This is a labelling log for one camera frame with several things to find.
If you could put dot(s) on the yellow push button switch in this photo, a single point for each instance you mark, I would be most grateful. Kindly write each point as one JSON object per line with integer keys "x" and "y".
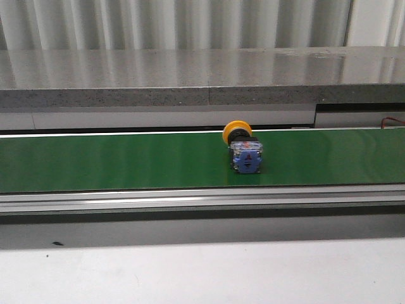
{"x": 245, "y": 150}

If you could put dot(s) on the grey stone countertop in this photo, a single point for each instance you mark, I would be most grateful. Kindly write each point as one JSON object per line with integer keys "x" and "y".
{"x": 126, "y": 78}

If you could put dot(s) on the green conveyor belt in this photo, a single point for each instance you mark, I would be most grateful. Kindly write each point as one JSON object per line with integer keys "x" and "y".
{"x": 44, "y": 164}

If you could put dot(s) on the white curtain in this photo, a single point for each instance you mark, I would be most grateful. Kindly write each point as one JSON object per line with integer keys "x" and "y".
{"x": 173, "y": 24}

